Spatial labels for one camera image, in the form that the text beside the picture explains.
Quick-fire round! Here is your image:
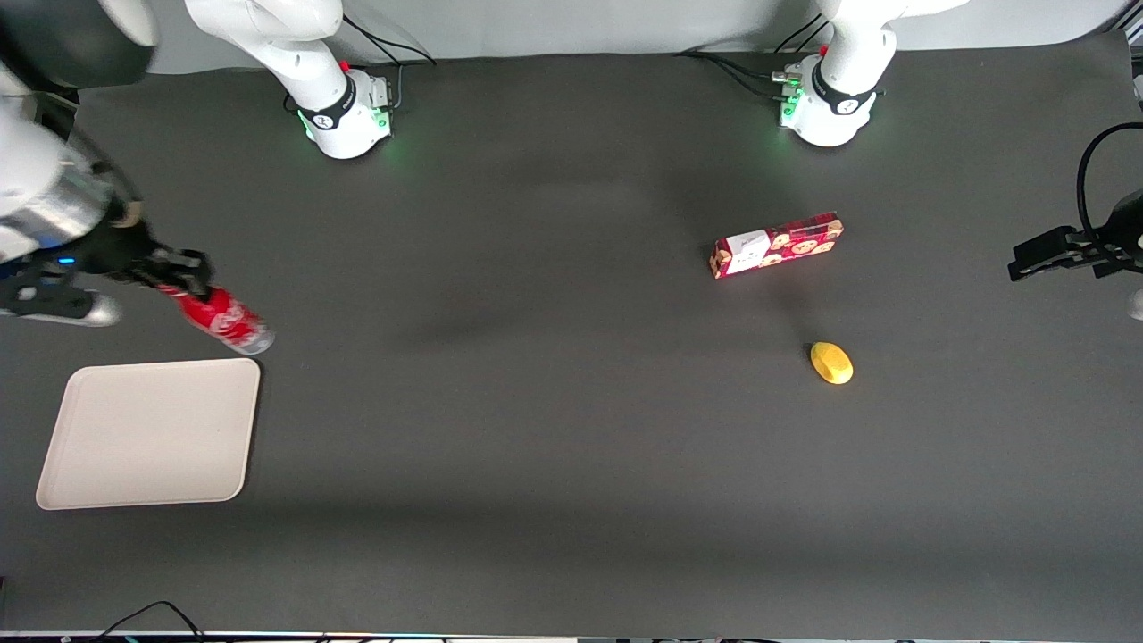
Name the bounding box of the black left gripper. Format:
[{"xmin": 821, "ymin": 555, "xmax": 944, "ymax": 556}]
[{"xmin": 1008, "ymin": 190, "xmax": 1143, "ymax": 283}]

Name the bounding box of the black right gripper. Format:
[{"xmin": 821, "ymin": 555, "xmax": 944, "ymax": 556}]
[{"xmin": 70, "ymin": 213, "xmax": 215, "ymax": 301}]

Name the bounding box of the red coke bottle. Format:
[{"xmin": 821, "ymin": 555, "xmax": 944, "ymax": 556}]
[{"xmin": 159, "ymin": 283, "xmax": 276, "ymax": 356}]

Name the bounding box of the beige rectangular tray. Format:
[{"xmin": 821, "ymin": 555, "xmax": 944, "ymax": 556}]
[{"xmin": 36, "ymin": 357, "xmax": 263, "ymax": 512}]

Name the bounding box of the yellow lemon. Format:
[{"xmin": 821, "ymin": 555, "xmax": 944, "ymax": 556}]
[{"xmin": 810, "ymin": 341, "xmax": 855, "ymax": 386}]

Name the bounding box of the red cookie box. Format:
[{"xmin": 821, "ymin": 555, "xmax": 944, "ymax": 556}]
[{"xmin": 709, "ymin": 211, "xmax": 845, "ymax": 280}]

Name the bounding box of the dark grey table cloth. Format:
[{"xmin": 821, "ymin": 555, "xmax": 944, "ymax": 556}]
[{"xmin": 0, "ymin": 29, "xmax": 1143, "ymax": 640}]

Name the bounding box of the black looped gripper cable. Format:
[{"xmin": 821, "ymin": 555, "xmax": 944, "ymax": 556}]
[{"xmin": 1075, "ymin": 121, "xmax": 1143, "ymax": 240}]

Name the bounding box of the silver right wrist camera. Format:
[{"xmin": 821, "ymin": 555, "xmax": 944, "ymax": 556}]
[{"xmin": 0, "ymin": 255, "xmax": 123, "ymax": 328}]

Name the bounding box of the black right arm base cable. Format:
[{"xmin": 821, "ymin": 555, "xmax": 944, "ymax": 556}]
[{"xmin": 284, "ymin": 20, "xmax": 438, "ymax": 115}]

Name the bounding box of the black arm base cable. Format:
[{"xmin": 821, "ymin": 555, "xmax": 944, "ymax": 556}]
[
  {"xmin": 677, "ymin": 13, "xmax": 827, "ymax": 104},
  {"xmin": 284, "ymin": 20, "xmax": 438, "ymax": 115}
]

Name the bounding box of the thin black table edge cable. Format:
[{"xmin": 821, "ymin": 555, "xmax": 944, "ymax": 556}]
[{"xmin": 94, "ymin": 600, "xmax": 208, "ymax": 642}]

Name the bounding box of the black left arm base cable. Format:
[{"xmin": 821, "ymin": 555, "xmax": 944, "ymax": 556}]
[{"xmin": 677, "ymin": 13, "xmax": 827, "ymax": 104}]

